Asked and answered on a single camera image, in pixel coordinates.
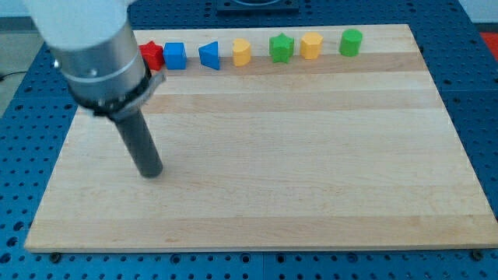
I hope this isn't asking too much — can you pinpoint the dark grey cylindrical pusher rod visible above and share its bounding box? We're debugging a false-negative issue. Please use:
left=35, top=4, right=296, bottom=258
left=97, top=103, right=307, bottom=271
left=112, top=110, right=163, bottom=178

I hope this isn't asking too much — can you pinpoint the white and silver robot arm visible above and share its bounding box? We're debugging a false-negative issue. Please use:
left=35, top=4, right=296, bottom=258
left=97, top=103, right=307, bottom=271
left=23, top=0, right=166, bottom=178

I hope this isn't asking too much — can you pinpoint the yellow heart block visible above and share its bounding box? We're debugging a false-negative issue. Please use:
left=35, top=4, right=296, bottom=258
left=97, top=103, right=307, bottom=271
left=232, top=38, right=251, bottom=67

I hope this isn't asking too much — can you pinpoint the red star block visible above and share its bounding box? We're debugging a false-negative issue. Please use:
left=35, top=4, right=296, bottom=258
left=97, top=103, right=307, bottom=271
left=139, top=40, right=165, bottom=71

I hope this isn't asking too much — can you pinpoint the blue cube block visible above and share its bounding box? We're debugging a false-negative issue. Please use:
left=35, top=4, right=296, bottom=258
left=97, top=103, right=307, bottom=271
left=163, top=42, right=187, bottom=70

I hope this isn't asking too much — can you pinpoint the blue triangle block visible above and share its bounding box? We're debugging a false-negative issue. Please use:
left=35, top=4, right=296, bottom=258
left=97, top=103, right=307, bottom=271
left=198, top=41, right=220, bottom=70

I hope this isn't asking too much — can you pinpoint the green star block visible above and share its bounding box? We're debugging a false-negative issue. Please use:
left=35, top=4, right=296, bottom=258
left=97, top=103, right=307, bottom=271
left=268, top=33, right=295, bottom=64

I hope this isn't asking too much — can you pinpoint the yellow hexagon block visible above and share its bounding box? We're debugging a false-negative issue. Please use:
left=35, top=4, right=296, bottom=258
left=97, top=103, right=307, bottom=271
left=300, top=32, right=323, bottom=60

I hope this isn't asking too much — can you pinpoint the light wooden board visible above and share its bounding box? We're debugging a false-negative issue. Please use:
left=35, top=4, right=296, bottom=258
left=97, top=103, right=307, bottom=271
left=25, top=24, right=497, bottom=253

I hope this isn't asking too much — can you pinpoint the green cylinder block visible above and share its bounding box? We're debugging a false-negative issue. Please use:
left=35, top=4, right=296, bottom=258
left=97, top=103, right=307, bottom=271
left=339, top=29, right=363, bottom=57

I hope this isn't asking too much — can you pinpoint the black cable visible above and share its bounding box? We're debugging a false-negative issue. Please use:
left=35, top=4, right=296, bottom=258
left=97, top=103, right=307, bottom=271
left=0, top=70, right=27, bottom=82

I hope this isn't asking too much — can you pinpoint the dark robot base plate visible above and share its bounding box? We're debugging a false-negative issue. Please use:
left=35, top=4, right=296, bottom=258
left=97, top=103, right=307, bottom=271
left=216, top=0, right=300, bottom=16

